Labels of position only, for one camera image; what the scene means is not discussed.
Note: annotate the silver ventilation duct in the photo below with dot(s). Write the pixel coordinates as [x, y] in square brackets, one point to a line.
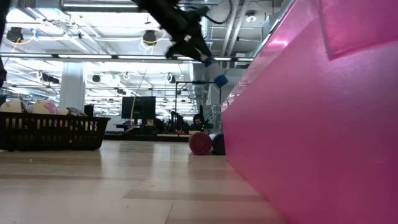
[199, 77]

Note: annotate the dark background table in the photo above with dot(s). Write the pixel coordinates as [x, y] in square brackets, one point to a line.
[149, 137]

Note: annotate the black background robot arms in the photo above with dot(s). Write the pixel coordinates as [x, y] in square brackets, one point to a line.
[177, 121]

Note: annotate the person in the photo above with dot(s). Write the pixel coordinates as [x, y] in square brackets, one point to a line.
[196, 122]

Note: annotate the blue two-ended item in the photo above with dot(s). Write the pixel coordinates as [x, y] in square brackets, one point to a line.
[221, 81]

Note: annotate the pink plastic bin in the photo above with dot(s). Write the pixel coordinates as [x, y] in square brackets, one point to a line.
[311, 124]

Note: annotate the black computer monitor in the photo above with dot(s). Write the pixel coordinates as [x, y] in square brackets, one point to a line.
[138, 107]

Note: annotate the black slotted plastic basket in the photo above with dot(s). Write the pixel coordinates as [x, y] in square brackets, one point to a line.
[46, 133]

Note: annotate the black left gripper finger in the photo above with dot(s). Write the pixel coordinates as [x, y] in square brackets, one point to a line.
[186, 49]
[205, 51]

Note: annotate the black box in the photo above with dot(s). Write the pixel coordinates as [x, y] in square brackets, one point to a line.
[88, 110]

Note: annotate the cream toy donut pink icing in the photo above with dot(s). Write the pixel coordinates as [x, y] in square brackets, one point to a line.
[43, 107]

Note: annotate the clear plastic container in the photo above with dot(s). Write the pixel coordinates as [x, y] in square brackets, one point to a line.
[217, 118]

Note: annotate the black ceiling lamp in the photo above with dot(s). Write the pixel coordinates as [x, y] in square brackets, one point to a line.
[14, 34]
[96, 78]
[150, 37]

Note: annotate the black metal station frame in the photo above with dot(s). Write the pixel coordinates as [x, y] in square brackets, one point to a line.
[186, 82]

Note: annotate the long ceiling light bar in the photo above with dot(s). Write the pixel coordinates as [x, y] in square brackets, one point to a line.
[84, 56]

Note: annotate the purple round object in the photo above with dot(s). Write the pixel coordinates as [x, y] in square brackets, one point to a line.
[219, 144]

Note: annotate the maroon round object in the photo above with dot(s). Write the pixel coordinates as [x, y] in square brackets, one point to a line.
[200, 143]

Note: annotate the white square column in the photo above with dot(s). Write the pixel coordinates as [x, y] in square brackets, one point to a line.
[72, 90]

